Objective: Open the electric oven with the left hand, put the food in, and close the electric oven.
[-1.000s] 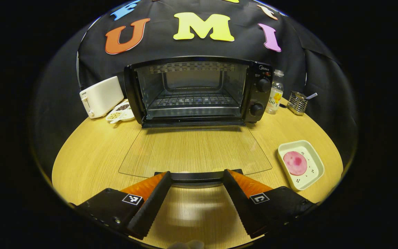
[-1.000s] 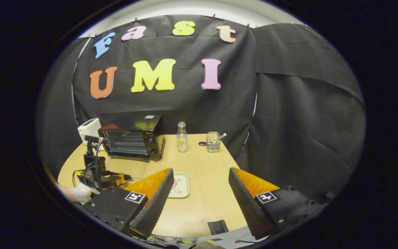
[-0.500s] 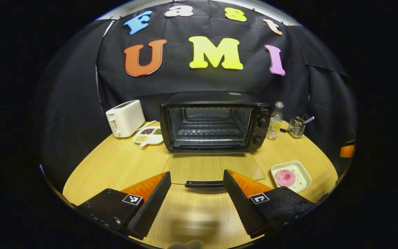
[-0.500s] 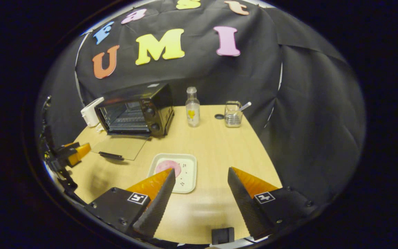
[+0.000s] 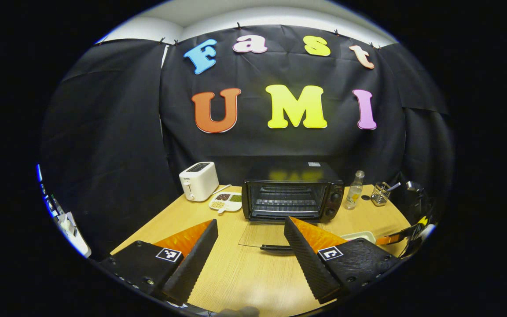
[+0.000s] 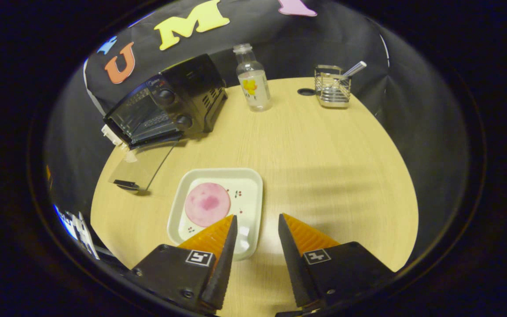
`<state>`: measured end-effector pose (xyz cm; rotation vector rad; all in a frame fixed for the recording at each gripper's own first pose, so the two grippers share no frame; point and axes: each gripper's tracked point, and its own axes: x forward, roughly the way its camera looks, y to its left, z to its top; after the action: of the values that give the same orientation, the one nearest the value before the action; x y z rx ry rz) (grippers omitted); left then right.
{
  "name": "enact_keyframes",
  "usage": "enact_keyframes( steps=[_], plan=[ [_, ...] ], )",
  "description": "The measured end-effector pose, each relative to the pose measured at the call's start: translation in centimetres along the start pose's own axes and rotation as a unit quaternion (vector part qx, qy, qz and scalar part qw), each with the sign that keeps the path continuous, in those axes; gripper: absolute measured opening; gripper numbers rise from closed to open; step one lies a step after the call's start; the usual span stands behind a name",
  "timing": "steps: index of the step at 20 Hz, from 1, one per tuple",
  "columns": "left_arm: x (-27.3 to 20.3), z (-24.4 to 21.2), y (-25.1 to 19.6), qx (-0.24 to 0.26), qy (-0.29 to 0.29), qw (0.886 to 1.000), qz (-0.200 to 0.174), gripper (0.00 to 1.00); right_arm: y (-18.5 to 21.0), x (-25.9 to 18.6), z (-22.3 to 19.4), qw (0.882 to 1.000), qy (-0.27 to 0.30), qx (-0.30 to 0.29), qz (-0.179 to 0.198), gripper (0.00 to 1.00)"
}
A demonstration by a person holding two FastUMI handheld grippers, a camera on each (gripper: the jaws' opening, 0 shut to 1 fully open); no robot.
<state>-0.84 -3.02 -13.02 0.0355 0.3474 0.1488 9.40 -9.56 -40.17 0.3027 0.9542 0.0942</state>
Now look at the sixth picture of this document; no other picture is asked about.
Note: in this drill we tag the clear plastic bottle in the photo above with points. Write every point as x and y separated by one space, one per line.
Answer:
255 88

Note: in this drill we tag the metal spoon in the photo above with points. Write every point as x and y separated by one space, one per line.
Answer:
355 68

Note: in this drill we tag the white blue object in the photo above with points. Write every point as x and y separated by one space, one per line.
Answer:
79 229

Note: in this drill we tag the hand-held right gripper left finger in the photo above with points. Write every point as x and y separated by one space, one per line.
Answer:
222 273

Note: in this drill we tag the black backdrop cloth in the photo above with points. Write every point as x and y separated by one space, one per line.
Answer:
324 39

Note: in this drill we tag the black electric oven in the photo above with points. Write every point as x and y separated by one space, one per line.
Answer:
192 88

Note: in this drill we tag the pink round food slice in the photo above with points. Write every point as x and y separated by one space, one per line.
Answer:
207 204

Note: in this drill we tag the white square plate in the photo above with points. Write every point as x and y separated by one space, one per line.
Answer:
249 189

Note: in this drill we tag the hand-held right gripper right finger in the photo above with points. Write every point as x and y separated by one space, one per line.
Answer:
295 268

